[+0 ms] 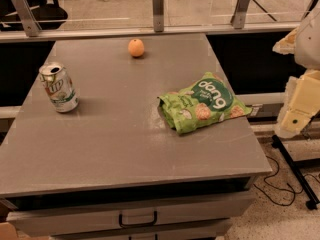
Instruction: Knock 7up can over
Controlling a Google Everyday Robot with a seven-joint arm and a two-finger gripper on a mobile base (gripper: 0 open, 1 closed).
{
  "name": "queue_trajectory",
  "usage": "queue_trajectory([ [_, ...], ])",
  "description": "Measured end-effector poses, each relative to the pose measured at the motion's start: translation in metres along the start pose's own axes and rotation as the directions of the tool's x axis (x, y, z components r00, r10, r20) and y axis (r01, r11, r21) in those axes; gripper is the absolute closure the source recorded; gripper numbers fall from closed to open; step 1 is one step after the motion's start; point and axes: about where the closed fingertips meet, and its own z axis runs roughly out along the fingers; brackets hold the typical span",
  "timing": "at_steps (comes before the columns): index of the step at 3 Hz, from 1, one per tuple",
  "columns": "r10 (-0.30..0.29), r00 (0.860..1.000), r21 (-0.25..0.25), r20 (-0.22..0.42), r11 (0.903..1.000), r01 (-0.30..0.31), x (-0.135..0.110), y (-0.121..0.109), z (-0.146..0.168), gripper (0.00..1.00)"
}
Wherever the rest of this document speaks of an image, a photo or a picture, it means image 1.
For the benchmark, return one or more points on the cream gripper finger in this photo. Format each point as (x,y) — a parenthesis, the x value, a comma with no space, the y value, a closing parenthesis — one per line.
(301,104)
(287,44)

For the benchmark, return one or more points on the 7up soda can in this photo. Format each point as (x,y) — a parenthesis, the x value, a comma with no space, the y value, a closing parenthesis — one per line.
(58,86)

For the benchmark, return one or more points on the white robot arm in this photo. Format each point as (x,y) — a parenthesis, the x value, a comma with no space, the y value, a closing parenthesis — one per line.
(307,45)

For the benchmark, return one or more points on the black floor stand bar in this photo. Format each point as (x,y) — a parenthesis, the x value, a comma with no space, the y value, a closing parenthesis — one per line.
(296,167)

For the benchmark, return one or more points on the green dang snack bag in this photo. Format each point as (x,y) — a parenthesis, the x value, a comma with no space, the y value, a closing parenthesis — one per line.
(207,101)

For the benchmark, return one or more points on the orange fruit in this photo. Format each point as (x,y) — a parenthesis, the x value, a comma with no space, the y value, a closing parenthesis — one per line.
(136,48)

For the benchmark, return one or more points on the black office chair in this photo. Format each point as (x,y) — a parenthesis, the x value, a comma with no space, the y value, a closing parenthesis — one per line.
(48,13)

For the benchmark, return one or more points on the right metal railing bracket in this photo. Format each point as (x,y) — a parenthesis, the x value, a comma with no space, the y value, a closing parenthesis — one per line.
(239,16)

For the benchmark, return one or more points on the metal railing bracket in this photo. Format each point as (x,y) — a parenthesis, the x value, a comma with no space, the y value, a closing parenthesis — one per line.
(30,25)
(158,15)
(239,16)

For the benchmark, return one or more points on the middle metal railing bracket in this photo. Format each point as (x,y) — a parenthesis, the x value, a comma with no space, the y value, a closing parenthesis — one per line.
(158,15)

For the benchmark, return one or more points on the left metal railing bracket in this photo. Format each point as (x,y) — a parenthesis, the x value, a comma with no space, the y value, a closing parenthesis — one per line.
(30,25)

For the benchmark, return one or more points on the horizontal metal rail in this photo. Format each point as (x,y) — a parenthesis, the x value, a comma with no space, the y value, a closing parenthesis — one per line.
(55,35)

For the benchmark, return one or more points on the grey drawer with black handle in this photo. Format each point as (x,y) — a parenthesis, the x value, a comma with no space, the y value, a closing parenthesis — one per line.
(131,214)

